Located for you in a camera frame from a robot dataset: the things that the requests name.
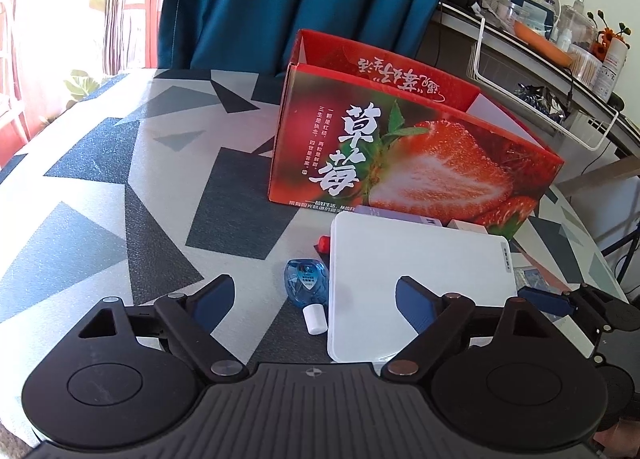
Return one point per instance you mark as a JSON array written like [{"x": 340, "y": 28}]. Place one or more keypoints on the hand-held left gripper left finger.
[{"x": 212, "y": 299}]

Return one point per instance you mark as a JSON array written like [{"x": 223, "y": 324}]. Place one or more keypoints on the blue patterned packet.
[{"x": 537, "y": 279}]

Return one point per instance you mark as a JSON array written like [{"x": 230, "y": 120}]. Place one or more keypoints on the cotton swab container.
[{"x": 582, "y": 64}]

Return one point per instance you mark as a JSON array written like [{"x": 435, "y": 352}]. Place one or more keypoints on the orange tray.
[{"x": 540, "y": 41}]

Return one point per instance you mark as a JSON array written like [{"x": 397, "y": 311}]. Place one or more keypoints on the clear plastic storage box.
[{"x": 530, "y": 11}]

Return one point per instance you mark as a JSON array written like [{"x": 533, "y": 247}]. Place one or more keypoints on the small white box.
[{"x": 465, "y": 226}]

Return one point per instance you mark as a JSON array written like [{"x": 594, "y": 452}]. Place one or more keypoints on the white spray bottle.
[{"x": 612, "y": 69}]

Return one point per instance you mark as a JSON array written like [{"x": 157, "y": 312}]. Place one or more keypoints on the person's right hand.
[{"x": 610, "y": 441}]

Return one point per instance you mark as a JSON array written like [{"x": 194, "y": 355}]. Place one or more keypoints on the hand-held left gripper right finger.
[{"x": 415, "y": 306}]

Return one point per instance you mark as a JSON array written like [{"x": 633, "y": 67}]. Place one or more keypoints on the white square box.
[{"x": 425, "y": 259}]

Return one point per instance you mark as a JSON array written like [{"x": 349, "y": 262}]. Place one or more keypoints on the black tripod stand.
[{"x": 622, "y": 251}]

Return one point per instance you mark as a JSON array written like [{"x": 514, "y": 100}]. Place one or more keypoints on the purple rectangular box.
[{"x": 390, "y": 213}]

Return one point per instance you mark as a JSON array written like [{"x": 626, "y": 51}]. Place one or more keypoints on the orange artificial flowers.
[{"x": 605, "y": 36}]

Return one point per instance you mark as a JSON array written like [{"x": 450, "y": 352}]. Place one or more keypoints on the small white cylinder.
[{"x": 314, "y": 320}]

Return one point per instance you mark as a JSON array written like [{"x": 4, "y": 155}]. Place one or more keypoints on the small red object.
[{"x": 324, "y": 244}]

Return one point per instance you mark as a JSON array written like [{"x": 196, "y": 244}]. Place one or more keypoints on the red strawberry print cardboard box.
[{"x": 400, "y": 164}]

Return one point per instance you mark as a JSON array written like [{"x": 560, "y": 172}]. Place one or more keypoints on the silver blue foil packet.
[{"x": 542, "y": 104}]

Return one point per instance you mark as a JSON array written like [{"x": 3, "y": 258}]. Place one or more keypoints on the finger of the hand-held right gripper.
[{"x": 545, "y": 301}]

